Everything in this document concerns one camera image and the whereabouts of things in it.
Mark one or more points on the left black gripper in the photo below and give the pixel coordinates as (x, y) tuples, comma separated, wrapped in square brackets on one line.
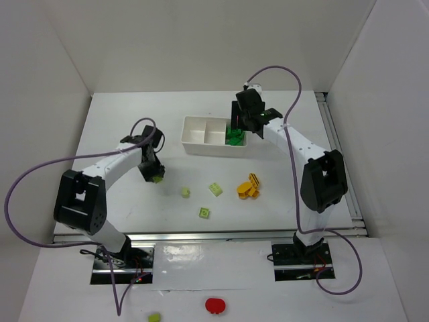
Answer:
[(151, 170)]

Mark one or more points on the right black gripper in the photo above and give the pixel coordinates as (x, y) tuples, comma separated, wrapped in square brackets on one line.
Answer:
[(236, 119)]

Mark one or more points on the light green lego 2x2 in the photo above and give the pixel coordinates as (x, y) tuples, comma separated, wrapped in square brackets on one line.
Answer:
[(157, 179), (204, 213)]

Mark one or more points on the dark green lego 2x2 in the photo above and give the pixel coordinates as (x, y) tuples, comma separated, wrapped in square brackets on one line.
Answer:
[(234, 142), (234, 133)]

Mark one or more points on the light green lego small cube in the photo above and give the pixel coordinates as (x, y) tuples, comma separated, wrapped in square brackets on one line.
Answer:
[(185, 192)]

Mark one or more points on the yellow black striped lego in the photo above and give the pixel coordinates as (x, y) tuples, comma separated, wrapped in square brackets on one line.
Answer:
[(254, 180)]

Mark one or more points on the light green lego 2x2 front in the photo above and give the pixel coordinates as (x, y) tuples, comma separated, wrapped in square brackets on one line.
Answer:
[(204, 213)]

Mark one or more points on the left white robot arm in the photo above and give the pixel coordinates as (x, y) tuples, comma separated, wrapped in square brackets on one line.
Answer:
[(81, 203)]

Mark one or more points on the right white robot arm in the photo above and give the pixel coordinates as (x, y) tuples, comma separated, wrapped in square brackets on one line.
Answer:
[(319, 175)]

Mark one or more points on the white three-compartment container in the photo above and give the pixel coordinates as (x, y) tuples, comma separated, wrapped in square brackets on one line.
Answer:
[(207, 136)]

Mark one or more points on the yellow oval lego plate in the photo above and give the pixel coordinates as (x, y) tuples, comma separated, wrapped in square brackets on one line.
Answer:
[(244, 189)]

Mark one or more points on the yellow lego small brick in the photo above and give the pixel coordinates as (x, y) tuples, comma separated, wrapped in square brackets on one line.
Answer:
[(254, 193)]

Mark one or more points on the lime lego on front shelf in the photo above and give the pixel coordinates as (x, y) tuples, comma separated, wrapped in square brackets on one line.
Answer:
[(154, 317)]

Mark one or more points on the red round lego piece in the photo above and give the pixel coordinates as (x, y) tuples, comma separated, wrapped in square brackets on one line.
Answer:
[(215, 306)]

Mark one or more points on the aluminium rail right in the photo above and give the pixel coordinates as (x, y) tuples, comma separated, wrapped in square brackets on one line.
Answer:
[(358, 224)]

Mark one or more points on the aluminium rail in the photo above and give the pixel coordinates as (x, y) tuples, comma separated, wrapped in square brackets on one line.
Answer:
[(208, 236), (358, 224)]

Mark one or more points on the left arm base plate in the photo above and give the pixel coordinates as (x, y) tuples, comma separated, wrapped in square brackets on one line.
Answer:
[(140, 265)]

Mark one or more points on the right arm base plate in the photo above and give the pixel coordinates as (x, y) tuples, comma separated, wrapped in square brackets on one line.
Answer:
[(288, 266)]

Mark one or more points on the aluminium rail front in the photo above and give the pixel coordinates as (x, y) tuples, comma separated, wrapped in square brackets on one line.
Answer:
[(208, 236)]

